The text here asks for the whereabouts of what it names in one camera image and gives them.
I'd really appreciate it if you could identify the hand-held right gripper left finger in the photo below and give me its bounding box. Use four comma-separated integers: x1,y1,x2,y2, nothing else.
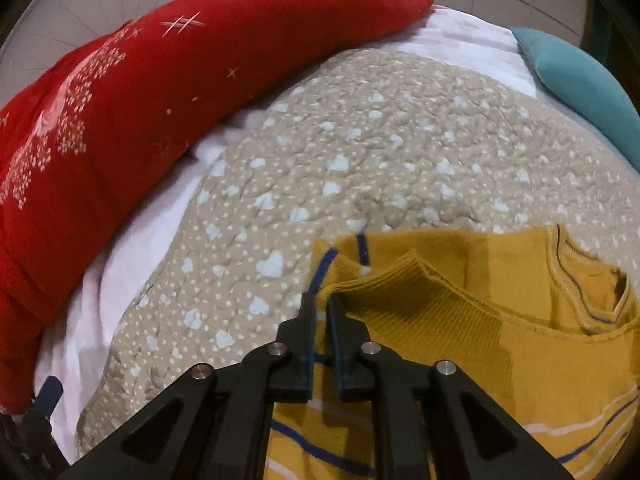
59,291,318,480

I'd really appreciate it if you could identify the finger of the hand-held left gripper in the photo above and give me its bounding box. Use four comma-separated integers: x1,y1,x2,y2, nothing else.
20,376,65,466

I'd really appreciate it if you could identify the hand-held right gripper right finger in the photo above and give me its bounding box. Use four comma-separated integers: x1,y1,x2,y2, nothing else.
326,294,576,480

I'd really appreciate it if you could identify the yellow striped sweater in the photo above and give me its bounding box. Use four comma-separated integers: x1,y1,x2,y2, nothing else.
262,224,640,480

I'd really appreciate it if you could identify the white bed sheet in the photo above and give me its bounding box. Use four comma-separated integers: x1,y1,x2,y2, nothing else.
32,5,538,463

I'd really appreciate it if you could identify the beige heart-print quilt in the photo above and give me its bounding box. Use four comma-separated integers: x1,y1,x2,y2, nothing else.
75,50,640,453

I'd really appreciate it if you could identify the red patterned pillow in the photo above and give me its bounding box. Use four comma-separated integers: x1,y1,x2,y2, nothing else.
0,0,437,415

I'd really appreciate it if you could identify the teal pillow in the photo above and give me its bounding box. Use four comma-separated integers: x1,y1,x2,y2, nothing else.
511,27,640,173

